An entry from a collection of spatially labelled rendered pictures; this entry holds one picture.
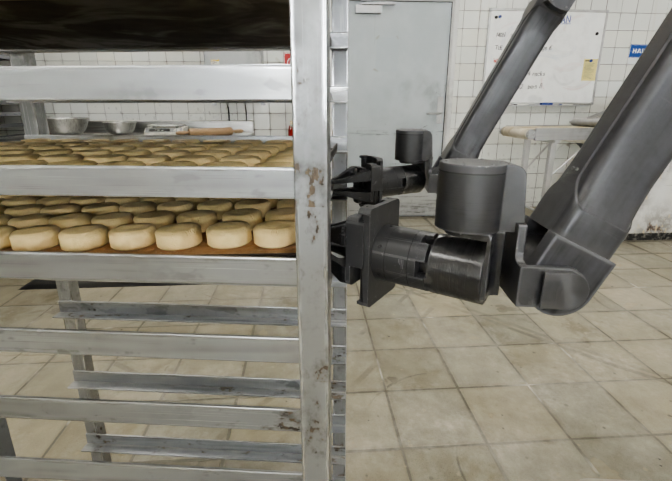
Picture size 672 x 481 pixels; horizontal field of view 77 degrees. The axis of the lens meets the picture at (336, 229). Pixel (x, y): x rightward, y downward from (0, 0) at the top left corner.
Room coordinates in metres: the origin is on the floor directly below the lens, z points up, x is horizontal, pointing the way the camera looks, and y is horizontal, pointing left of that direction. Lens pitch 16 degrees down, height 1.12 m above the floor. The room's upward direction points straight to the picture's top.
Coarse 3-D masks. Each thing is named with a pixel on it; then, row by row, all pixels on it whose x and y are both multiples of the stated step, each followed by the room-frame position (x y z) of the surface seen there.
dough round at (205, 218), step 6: (198, 210) 0.54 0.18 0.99; (204, 210) 0.54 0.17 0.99; (210, 210) 0.54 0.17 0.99; (180, 216) 0.51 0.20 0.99; (186, 216) 0.51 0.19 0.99; (192, 216) 0.51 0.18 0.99; (198, 216) 0.51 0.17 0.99; (204, 216) 0.51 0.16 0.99; (210, 216) 0.51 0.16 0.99; (216, 216) 0.52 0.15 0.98; (180, 222) 0.50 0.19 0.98; (198, 222) 0.50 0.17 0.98; (204, 222) 0.50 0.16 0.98; (210, 222) 0.51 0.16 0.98; (216, 222) 0.52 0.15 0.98; (204, 228) 0.50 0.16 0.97
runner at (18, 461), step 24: (0, 456) 0.42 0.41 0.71; (72, 480) 0.41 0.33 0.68; (96, 480) 0.41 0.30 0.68; (120, 480) 0.41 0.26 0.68; (144, 480) 0.40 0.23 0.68; (168, 480) 0.40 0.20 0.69; (192, 480) 0.40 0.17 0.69; (216, 480) 0.40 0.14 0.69; (240, 480) 0.40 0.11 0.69; (264, 480) 0.39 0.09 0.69; (288, 480) 0.39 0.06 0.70
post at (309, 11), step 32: (320, 0) 0.36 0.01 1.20; (320, 32) 0.36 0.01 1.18; (320, 64) 0.36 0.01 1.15; (320, 96) 0.36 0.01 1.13; (320, 128) 0.36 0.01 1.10; (320, 160) 0.36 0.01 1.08; (320, 192) 0.36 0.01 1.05; (320, 224) 0.36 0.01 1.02; (320, 256) 0.36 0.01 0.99; (320, 288) 0.36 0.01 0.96; (320, 320) 0.36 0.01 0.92; (320, 352) 0.36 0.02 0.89; (320, 384) 0.36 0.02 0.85; (320, 416) 0.36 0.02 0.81; (320, 448) 0.36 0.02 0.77; (320, 480) 0.36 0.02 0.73
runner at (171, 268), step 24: (0, 264) 0.41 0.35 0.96; (24, 264) 0.41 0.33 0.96; (48, 264) 0.41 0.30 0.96; (72, 264) 0.41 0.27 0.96; (96, 264) 0.40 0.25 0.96; (120, 264) 0.40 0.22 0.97; (144, 264) 0.40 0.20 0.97; (168, 264) 0.40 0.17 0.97; (192, 264) 0.40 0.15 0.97; (216, 264) 0.40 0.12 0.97; (240, 264) 0.40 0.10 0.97; (264, 264) 0.39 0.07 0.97; (288, 264) 0.39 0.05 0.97
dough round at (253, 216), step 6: (234, 210) 0.53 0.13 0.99; (240, 210) 0.53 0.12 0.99; (246, 210) 0.53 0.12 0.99; (252, 210) 0.53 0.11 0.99; (258, 210) 0.53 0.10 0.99; (222, 216) 0.51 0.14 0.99; (228, 216) 0.50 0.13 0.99; (234, 216) 0.50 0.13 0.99; (240, 216) 0.50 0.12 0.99; (246, 216) 0.50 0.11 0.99; (252, 216) 0.50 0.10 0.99; (258, 216) 0.51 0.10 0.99; (252, 222) 0.50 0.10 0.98; (258, 222) 0.51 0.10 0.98; (252, 228) 0.50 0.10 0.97
